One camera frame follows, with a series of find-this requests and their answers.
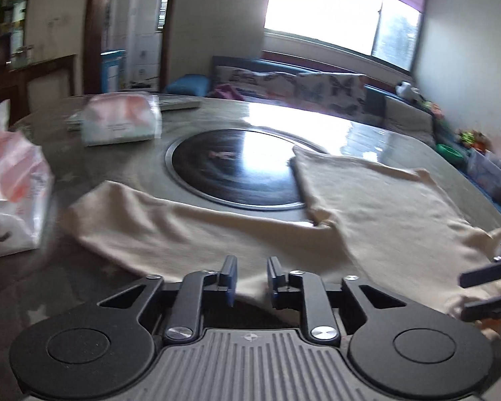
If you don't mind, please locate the shelf with boxes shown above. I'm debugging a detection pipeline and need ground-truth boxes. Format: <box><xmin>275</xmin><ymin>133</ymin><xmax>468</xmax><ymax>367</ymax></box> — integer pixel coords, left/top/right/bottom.
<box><xmin>0</xmin><ymin>0</ymin><xmax>36</xmax><ymax>94</ymax></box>

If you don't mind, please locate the blue white box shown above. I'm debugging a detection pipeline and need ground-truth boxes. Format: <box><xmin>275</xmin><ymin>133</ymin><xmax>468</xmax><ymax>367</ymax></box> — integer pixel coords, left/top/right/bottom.
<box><xmin>99</xmin><ymin>49</ymin><xmax>127</xmax><ymax>93</ymax></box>

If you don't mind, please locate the dark blue sofa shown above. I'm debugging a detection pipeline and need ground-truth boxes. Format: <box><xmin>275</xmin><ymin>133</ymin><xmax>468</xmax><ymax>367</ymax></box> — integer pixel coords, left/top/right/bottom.
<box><xmin>210</xmin><ymin>54</ymin><xmax>440</xmax><ymax>135</ymax></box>

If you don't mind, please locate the grey flat remote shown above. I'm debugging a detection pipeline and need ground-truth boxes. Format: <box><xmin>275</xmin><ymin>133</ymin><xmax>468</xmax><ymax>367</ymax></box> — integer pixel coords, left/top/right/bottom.
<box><xmin>158</xmin><ymin>97</ymin><xmax>202</xmax><ymax>112</ymax></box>

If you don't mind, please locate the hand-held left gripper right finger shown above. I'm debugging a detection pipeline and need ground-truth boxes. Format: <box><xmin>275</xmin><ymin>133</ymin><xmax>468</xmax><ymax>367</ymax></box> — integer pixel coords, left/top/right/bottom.
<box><xmin>267</xmin><ymin>256</ymin><xmax>406</xmax><ymax>340</ymax></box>

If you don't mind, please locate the clear plastic storage box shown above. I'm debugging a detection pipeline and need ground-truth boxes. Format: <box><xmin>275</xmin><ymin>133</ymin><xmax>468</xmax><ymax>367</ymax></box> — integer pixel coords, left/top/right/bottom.
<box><xmin>463</xmin><ymin>147</ymin><xmax>501</xmax><ymax>202</ymax></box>

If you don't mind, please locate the black round glass hotplate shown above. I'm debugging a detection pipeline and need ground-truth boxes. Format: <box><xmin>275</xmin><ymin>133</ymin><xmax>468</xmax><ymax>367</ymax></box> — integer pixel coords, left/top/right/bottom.
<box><xmin>164</xmin><ymin>127</ymin><xmax>331</xmax><ymax>212</ymax></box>

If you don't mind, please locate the white pink plastic bag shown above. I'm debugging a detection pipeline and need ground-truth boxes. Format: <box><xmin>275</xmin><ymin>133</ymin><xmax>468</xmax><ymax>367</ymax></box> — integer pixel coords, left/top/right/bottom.
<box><xmin>0</xmin><ymin>99</ymin><xmax>56</xmax><ymax>262</ymax></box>

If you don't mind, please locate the wooden chair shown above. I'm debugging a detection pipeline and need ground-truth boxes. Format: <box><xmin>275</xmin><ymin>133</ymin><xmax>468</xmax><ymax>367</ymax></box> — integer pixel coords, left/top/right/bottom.
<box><xmin>0</xmin><ymin>53</ymin><xmax>78</xmax><ymax>115</ymax></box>

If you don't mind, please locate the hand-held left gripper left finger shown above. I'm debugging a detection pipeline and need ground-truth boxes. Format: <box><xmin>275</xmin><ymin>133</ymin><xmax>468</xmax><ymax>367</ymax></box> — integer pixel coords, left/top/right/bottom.
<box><xmin>98</xmin><ymin>255</ymin><xmax>238</xmax><ymax>340</ymax></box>

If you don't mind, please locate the brown door frame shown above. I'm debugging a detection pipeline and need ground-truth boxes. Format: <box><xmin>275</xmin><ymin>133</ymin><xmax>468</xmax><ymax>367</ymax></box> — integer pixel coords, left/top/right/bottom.
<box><xmin>82</xmin><ymin>0</ymin><xmax>177</xmax><ymax>93</ymax></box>

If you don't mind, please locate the blue cushion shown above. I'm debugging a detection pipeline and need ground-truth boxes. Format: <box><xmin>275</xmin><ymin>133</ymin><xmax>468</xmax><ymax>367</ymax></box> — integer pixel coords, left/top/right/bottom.
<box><xmin>166</xmin><ymin>74</ymin><xmax>213</xmax><ymax>97</ymax></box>

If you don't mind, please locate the cream cloth garment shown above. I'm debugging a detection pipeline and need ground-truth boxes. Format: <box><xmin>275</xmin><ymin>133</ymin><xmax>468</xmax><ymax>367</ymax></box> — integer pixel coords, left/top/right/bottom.
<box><xmin>62</xmin><ymin>146</ymin><xmax>501</xmax><ymax>323</ymax></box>

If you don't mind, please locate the green bowl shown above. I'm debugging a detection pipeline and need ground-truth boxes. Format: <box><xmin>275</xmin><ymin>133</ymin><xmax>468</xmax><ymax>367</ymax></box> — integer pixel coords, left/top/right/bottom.
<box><xmin>436</xmin><ymin>143</ymin><xmax>466</xmax><ymax>167</ymax></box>

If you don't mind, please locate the beige cushion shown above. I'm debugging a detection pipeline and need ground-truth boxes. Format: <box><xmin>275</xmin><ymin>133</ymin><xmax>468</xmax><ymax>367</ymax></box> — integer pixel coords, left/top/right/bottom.
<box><xmin>382</xmin><ymin>94</ymin><xmax>437</xmax><ymax>136</ymax></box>

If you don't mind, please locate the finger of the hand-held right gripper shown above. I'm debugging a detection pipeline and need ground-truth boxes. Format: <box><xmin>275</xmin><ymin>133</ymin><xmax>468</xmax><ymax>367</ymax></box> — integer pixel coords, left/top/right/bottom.
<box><xmin>461</xmin><ymin>292</ymin><xmax>501</xmax><ymax>322</ymax></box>
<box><xmin>460</xmin><ymin>238</ymin><xmax>501</xmax><ymax>289</ymax></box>

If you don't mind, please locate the pink cloth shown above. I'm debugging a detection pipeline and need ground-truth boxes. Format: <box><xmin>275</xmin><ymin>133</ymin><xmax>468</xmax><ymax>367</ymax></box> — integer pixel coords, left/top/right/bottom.
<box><xmin>211</xmin><ymin>83</ymin><xmax>246</xmax><ymax>102</ymax></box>

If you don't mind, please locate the white plush toy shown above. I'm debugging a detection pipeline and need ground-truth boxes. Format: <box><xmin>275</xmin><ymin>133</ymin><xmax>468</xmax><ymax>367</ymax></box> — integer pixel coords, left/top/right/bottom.
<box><xmin>396</xmin><ymin>80</ymin><xmax>422</xmax><ymax>98</ymax></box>

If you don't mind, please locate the butterfly print cushion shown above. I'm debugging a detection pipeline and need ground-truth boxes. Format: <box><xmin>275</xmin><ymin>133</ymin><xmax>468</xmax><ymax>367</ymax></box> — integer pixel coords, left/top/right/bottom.
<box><xmin>212</xmin><ymin>65</ymin><xmax>298</xmax><ymax>102</ymax></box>
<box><xmin>296</xmin><ymin>72</ymin><xmax>367</xmax><ymax>118</ymax></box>

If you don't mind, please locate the pile of colourful toys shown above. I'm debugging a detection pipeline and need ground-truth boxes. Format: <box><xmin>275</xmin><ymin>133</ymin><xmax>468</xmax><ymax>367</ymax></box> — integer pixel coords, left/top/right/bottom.
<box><xmin>456</xmin><ymin>129</ymin><xmax>492</xmax><ymax>152</ymax></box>

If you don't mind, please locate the white pink plastic-wrapped pack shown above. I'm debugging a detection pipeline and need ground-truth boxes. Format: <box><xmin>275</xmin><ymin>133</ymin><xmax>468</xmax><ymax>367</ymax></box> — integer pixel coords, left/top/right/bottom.
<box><xmin>78</xmin><ymin>91</ymin><xmax>164</xmax><ymax>148</ymax></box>

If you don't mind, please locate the window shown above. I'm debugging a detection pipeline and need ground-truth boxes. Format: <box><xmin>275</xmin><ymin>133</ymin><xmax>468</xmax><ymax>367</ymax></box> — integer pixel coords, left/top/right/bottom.
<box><xmin>264</xmin><ymin>0</ymin><xmax>427</xmax><ymax>73</ymax></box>

